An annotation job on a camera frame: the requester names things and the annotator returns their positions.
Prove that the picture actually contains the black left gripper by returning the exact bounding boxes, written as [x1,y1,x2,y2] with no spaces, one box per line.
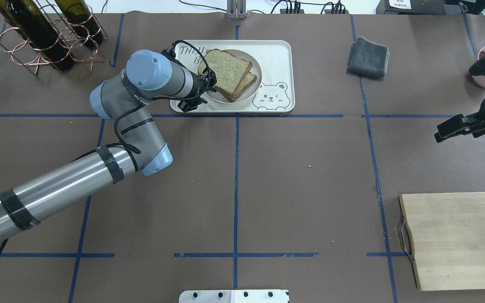
[160,40,218,113]

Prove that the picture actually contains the bread slice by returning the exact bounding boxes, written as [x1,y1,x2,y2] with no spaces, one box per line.
[198,49,253,103]
[229,72,257,102]

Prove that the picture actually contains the white round plate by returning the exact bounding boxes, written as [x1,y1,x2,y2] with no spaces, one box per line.
[198,49,263,104]

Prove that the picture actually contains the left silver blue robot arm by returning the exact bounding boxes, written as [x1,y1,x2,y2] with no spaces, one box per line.
[0,46,217,249]

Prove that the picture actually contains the cream bear tray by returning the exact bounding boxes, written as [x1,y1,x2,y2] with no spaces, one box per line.
[175,40,295,114]

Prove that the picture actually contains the dark grey folded cloth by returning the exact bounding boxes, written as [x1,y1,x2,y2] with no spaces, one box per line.
[347,36,389,79]

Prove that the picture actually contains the wooden cutting board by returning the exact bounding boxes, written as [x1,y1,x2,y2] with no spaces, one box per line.
[399,192,485,291]

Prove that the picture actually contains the front green wine bottle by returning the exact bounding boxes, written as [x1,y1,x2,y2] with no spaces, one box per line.
[56,0,104,48]

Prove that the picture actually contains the green wine bottle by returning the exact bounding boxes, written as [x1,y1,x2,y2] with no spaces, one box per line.
[56,0,104,48]
[0,0,75,72]

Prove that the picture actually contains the middle green wine bottle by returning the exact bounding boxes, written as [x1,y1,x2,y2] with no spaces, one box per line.
[0,0,75,72]

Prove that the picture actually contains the aluminium frame post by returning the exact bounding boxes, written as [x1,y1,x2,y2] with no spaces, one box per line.
[227,0,248,19]

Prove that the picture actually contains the copper wire bottle rack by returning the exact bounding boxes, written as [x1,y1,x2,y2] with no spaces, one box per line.
[0,0,107,75]

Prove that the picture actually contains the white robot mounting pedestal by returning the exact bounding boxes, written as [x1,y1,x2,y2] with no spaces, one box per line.
[179,289,290,303]

